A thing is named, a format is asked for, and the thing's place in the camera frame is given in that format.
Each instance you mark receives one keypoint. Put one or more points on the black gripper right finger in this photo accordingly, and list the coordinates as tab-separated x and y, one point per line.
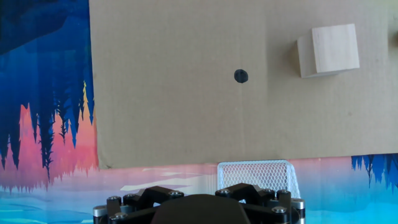
267	202

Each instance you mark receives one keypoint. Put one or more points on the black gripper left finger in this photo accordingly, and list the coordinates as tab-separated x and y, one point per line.
136	202

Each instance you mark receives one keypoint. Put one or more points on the large wooden block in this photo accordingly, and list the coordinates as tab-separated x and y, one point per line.
334	46

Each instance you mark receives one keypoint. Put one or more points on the black round mark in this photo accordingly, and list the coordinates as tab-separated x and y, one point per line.
241	76

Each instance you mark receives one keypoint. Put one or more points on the white mesh basket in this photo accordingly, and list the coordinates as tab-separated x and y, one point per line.
258	174

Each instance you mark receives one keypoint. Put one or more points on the printed forest landscape mat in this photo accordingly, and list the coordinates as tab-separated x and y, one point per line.
46	124

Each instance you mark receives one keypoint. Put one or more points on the brown cardboard sheet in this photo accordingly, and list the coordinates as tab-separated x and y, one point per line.
186	93

